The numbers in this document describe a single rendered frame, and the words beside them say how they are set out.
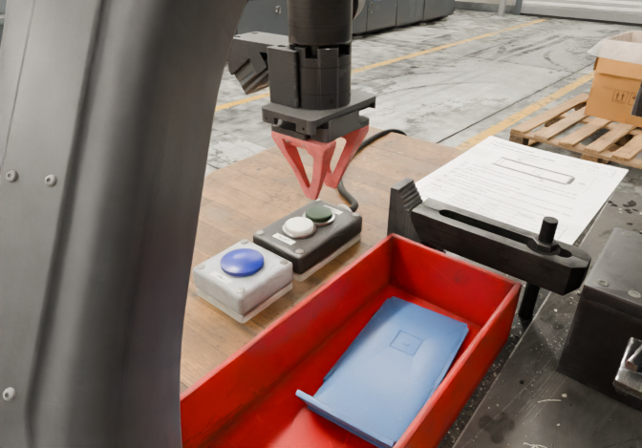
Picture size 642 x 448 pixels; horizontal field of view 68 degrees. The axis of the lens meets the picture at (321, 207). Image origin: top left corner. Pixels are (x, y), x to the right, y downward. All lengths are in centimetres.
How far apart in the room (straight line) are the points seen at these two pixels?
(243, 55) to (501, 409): 38
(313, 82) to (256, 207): 22
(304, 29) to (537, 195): 40
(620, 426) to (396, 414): 15
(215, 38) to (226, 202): 47
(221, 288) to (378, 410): 17
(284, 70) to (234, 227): 21
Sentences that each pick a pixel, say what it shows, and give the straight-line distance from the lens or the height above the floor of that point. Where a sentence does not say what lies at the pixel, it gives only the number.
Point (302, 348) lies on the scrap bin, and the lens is 38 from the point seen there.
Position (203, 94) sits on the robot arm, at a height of 115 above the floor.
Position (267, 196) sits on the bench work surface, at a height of 90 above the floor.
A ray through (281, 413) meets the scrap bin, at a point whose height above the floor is 90.
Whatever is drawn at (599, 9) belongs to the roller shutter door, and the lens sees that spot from 986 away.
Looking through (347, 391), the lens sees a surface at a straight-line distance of 37.
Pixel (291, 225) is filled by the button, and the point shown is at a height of 94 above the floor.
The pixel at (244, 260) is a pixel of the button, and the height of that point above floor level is 94.
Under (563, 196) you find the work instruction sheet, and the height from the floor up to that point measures 90.
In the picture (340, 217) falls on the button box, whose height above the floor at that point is 93.
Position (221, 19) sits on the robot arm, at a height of 117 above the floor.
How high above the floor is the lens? 119
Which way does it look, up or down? 29 degrees down
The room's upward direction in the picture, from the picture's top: straight up
